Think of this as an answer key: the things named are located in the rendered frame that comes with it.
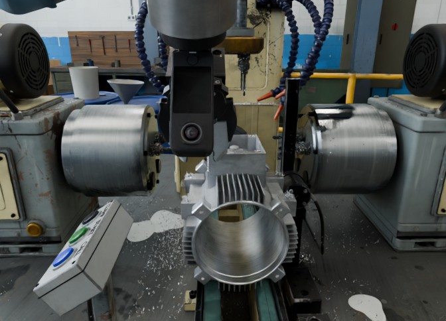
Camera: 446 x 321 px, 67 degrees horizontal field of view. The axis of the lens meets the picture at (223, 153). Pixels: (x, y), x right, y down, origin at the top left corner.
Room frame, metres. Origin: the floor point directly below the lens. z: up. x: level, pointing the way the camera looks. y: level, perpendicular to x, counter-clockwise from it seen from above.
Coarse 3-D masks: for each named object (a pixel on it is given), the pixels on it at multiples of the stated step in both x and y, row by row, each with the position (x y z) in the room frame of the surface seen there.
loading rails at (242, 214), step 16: (240, 208) 0.82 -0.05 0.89; (256, 208) 0.75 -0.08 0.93; (208, 288) 0.48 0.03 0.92; (256, 288) 0.48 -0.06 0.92; (272, 288) 0.49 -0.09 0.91; (192, 304) 0.55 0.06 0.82; (208, 304) 0.44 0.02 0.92; (256, 304) 0.46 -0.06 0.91; (272, 304) 0.44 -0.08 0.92; (208, 320) 0.41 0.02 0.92; (256, 320) 0.45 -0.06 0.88; (272, 320) 0.41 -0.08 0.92; (288, 320) 0.40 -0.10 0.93
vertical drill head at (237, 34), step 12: (240, 0) 0.89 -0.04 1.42; (240, 12) 0.89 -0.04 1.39; (240, 24) 0.89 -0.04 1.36; (228, 36) 0.86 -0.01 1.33; (240, 36) 0.87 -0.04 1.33; (252, 36) 0.91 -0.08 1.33; (228, 48) 0.83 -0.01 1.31; (240, 48) 0.84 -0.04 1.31; (252, 48) 0.85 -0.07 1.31; (240, 60) 0.96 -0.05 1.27
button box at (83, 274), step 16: (112, 208) 0.47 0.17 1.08; (80, 224) 0.48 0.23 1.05; (96, 224) 0.42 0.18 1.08; (112, 224) 0.44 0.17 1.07; (128, 224) 0.48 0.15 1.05; (80, 240) 0.40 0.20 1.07; (96, 240) 0.39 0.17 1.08; (112, 240) 0.42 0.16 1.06; (80, 256) 0.35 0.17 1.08; (96, 256) 0.37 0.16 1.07; (112, 256) 0.39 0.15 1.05; (48, 272) 0.36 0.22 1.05; (64, 272) 0.33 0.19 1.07; (80, 272) 0.33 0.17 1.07; (96, 272) 0.35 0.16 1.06; (48, 288) 0.33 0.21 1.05; (64, 288) 0.33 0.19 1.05; (80, 288) 0.33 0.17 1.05; (96, 288) 0.33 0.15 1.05; (48, 304) 0.33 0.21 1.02; (64, 304) 0.33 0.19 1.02
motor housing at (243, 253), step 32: (192, 192) 0.56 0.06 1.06; (224, 192) 0.51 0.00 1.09; (256, 192) 0.49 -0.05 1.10; (192, 224) 0.47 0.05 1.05; (224, 224) 0.66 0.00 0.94; (256, 224) 0.62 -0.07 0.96; (288, 224) 0.47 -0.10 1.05; (192, 256) 0.47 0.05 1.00; (224, 256) 0.54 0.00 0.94; (256, 256) 0.53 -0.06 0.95; (288, 256) 0.48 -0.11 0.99; (224, 288) 0.47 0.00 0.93
